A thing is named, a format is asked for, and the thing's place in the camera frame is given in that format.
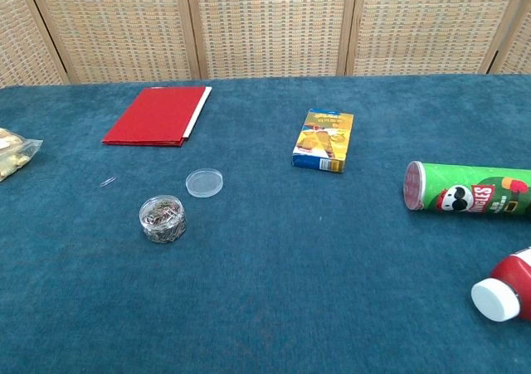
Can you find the green Pringles can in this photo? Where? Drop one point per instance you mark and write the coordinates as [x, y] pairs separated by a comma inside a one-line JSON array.
[[477, 191]]

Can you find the clear round plastic lid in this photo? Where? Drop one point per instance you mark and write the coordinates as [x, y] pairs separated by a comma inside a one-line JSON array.
[[204, 183]]

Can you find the white paper sheets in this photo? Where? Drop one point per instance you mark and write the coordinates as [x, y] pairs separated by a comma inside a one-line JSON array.
[[198, 115]]

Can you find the red bottle with white cap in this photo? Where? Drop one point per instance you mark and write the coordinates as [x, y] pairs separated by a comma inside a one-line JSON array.
[[510, 278]]

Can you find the yellow and blue snack box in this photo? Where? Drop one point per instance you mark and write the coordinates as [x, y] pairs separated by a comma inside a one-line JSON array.
[[323, 142]]

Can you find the clear container of paper clips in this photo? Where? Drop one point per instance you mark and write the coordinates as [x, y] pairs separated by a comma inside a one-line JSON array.
[[164, 224]]

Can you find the silver paperclip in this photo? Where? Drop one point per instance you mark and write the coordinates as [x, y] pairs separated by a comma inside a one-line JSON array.
[[108, 181]]

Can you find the clear bag of snacks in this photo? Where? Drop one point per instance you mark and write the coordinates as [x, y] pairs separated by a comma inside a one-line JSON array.
[[12, 154]]

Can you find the woven folding screen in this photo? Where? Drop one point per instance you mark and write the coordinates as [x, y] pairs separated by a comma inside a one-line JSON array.
[[269, 25]]

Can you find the red notebook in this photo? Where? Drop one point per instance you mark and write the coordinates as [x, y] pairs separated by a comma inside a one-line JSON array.
[[153, 117]]

